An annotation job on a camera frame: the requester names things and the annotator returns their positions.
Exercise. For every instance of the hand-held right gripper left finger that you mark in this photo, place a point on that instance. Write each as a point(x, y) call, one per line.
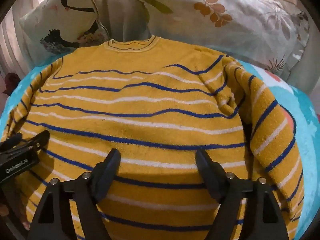
point(110, 170)

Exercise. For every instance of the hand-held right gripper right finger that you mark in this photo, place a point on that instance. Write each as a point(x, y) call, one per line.
point(207, 172)

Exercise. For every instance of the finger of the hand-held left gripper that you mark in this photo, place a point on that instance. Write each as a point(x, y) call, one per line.
point(12, 140)
point(40, 138)

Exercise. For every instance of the yellow striped sweater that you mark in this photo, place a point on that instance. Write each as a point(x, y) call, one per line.
point(150, 105)

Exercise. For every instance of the dark red cloth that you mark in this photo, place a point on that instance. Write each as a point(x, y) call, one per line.
point(10, 82)

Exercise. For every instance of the pale curtain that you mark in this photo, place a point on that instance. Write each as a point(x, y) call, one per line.
point(10, 45)

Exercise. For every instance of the teal star blanket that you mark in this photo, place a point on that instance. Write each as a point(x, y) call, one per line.
point(297, 100)

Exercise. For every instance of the floral cream bedsheet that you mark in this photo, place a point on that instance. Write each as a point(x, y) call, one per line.
point(62, 25)

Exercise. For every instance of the leaf print pillow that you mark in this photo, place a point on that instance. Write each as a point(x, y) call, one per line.
point(225, 30)

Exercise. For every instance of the beige cloth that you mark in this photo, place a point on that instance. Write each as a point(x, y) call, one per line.
point(120, 12)

